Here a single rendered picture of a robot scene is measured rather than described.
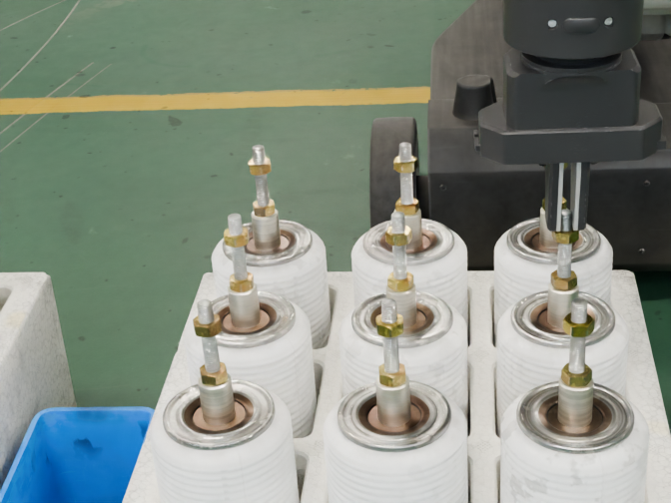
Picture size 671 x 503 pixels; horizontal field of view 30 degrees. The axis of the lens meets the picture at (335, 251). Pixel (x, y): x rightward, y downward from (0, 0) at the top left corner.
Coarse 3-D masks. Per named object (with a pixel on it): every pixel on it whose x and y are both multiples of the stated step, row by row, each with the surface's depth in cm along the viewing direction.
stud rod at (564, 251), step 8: (568, 216) 87; (568, 224) 88; (560, 248) 89; (568, 248) 89; (560, 256) 89; (568, 256) 89; (560, 264) 89; (568, 264) 89; (560, 272) 90; (568, 272) 90
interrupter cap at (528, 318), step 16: (528, 304) 94; (544, 304) 94; (592, 304) 93; (512, 320) 92; (528, 320) 92; (544, 320) 92; (608, 320) 91; (528, 336) 90; (544, 336) 90; (560, 336) 89; (592, 336) 89
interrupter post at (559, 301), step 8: (552, 288) 90; (576, 288) 90; (552, 296) 90; (560, 296) 90; (568, 296) 90; (576, 296) 90; (552, 304) 91; (560, 304) 90; (568, 304) 90; (552, 312) 91; (560, 312) 90; (568, 312) 90; (552, 320) 91; (560, 320) 91
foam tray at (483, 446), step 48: (336, 288) 112; (480, 288) 110; (624, 288) 109; (336, 336) 105; (480, 336) 103; (336, 384) 99; (480, 384) 98; (480, 432) 92; (144, 480) 90; (480, 480) 88
